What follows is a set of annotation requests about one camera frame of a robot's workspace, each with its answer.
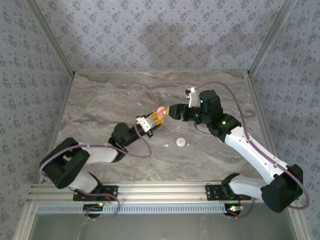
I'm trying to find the pink earbud charging case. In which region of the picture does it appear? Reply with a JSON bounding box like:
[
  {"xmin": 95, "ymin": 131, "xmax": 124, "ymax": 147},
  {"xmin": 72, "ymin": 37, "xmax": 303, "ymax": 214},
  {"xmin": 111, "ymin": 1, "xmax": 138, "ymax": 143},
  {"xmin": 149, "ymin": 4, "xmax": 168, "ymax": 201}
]
[{"xmin": 156, "ymin": 105, "xmax": 168, "ymax": 120}]

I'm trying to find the small black controller board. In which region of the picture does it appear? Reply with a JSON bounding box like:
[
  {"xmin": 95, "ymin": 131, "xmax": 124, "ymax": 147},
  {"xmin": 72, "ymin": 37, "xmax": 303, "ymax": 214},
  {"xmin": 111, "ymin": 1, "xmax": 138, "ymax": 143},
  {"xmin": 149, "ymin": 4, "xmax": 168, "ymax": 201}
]
[
  {"xmin": 224, "ymin": 203, "xmax": 245, "ymax": 216},
  {"xmin": 83, "ymin": 203, "xmax": 105, "ymax": 214}
]

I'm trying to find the steel sheet shelf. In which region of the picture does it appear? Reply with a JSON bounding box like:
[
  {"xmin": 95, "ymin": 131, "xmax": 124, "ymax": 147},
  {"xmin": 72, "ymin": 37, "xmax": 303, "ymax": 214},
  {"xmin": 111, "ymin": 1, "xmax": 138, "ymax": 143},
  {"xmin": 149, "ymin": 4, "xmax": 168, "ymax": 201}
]
[{"xmin": 23, "ymin": 212, "xmax": 301, "ymax": 240}]

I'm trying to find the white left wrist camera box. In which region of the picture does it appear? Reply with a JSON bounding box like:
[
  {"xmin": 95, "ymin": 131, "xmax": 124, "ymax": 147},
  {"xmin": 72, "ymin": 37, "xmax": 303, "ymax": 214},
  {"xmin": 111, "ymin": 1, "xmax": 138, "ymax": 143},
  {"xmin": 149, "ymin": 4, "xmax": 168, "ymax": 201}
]
[{"xmin": 135, "ymin": 115, "xmax": 154, "ymax": 133}]

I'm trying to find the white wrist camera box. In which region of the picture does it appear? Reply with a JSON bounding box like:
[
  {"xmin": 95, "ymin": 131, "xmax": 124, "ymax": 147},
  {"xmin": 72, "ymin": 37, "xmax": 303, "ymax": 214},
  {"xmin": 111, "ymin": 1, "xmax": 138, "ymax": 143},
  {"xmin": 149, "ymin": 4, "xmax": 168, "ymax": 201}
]
[
  {"xmin": 135, "ymin": 115, "xmax": 154, "ymax": 133},
  {"xmin": 184, "ymin": 86, "xmax": 199, "ymax": 109}
]

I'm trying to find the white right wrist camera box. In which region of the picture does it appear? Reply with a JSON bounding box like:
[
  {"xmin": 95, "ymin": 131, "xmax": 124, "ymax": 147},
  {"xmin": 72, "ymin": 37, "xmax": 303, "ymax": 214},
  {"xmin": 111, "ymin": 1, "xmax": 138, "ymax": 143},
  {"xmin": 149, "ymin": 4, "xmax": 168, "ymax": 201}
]
[{"xmin": 184, "ymin": 86, "xmax": 199, "ymax": 109}]

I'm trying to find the aluminium frame side bar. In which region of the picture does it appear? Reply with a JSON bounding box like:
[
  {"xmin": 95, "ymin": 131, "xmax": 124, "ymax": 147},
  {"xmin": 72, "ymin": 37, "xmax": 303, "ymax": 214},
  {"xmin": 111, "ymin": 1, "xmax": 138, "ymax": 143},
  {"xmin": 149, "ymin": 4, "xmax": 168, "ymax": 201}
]
[
  {"xmin": 246, "ymin": 73, "xmax": 282, "ymax": 161},
  {"xmin": 51, "ymin": 72, "xmax": 76, "ymax": 145}
]

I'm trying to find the aluminium mounting rail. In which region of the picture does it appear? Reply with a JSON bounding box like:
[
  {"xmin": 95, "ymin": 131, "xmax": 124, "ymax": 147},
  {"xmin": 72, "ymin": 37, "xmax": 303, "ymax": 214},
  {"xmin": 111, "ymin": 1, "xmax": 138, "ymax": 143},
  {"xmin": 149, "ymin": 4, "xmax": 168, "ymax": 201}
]
[{"xmin": 26, "ymin": 180, "xmax": 300, "ymax": 204}]

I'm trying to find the grey slotted cable duct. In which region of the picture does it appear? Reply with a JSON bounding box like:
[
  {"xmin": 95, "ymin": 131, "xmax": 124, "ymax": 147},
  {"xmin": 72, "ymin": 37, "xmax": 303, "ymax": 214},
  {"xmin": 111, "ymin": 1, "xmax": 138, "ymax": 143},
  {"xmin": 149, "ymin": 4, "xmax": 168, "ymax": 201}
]
[{"xmin": 36, "ymin": 202, "xmax": 242, "ymax": 215}]

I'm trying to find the aluminium frame post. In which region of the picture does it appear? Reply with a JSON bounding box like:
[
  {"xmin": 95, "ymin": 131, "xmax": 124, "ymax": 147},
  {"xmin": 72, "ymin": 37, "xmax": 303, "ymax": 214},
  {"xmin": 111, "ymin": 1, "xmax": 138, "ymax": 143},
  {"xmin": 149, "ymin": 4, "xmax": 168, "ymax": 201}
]
[
  {"xmin": 24, "ymin": 0, "xmax": 76, "ymax": 77},
  {"xmin": 246, "ymin": 0, "xmax": 300, "ymax": 77}
]

